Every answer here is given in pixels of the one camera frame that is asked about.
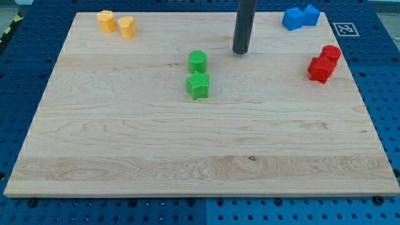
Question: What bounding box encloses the yellow black hazard tape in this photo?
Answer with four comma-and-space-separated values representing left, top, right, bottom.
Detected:
1, 11, 23, 44

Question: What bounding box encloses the green cylinder block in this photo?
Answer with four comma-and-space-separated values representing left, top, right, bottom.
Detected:
188, 50, 207, 74

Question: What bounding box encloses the blue cube block right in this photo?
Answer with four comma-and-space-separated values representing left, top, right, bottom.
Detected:
303, 4, 320, 26

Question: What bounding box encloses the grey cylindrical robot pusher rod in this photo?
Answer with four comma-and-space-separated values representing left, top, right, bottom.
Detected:
232, 0, 256, 54

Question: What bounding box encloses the green star block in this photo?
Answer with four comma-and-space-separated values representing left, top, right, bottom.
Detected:
186, 71, 209, 100

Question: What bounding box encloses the blue block left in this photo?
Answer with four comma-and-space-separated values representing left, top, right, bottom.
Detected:
282, 7, 305, 31

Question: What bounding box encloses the black white fiducial marker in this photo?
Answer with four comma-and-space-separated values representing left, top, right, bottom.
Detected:
333, 22, 359, 37

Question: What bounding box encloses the wooden board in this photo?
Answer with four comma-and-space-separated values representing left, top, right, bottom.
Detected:
4, 12, 399, 198

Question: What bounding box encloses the red star block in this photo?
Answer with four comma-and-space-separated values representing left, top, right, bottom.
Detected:
307, 57, 337, 84

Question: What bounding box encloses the yellow hexagon block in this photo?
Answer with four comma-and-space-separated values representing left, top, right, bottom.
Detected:
96, 10, 117, 33

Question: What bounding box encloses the red cylinder block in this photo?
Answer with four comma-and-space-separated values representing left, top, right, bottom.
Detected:
320, 45, 341, 63

